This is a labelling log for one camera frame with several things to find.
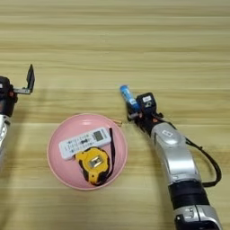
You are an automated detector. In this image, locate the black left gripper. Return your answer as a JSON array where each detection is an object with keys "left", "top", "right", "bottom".
[{"left": 0, "top": 64, "right": 36, "bottom": 119}]

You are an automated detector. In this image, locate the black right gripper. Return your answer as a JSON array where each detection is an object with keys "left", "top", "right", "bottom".
[{"left": 127, "top": 111, "right": 169, "bottom": 137}]

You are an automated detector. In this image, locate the blue tube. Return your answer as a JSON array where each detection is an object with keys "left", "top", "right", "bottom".
[{"left": 119, "top": 84, "right": 141, "bottom": 112}]

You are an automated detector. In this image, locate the white remote control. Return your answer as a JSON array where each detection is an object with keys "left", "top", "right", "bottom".
[{"left": 58, "top": 127, "right": 112, "bottom": 162}]

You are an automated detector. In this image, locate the yellow black tape measure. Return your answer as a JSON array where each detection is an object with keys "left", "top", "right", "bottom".
[{"left": 75, "top": 128, "right": 117, "bottom": 187}]

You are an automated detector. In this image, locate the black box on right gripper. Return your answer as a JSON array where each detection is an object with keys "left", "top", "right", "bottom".
[{"left": 136, "top": 92, "right": 158, "bottom": 116}]

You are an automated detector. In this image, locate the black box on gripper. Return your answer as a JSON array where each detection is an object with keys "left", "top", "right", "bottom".
[
  {"left": 136, "top": 92, "right": 158, "bottom": 116},
  {"left": 0, "top": 75, "right": 11, "bottom": 93}
]

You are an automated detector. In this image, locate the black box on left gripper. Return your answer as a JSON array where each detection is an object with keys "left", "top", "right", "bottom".
[{"left": 0, "top": 75, "right": 11, "bottom": 93}]

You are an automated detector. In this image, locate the pink round plate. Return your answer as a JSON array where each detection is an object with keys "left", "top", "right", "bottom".
[{"left": 47, "top": 112, "right": 128, "bottom": 191}]

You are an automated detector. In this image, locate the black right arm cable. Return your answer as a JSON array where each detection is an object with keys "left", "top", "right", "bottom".
[{"left": 184, "top": 137, "right": 223, "bottom": 189}]

